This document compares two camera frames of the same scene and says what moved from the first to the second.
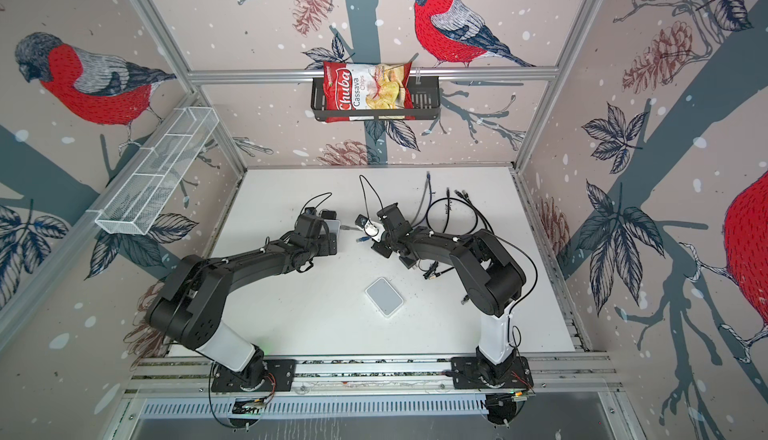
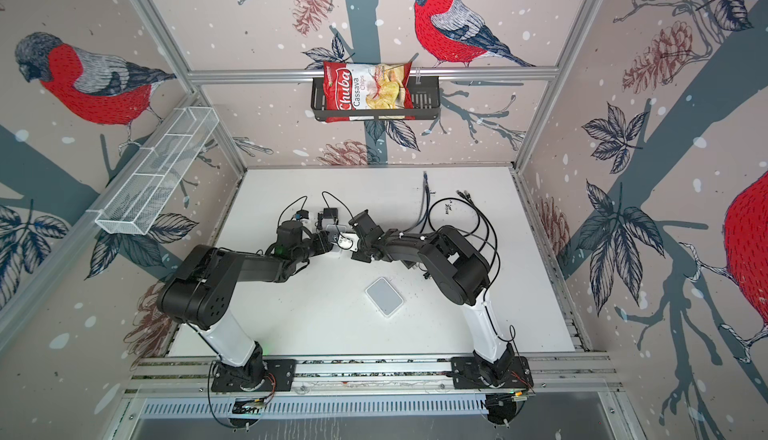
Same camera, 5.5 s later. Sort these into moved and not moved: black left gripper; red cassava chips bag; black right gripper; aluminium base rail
Moved: black right gripper
Not moved: red cassava chips bag; aluminium base rail; black left gripper
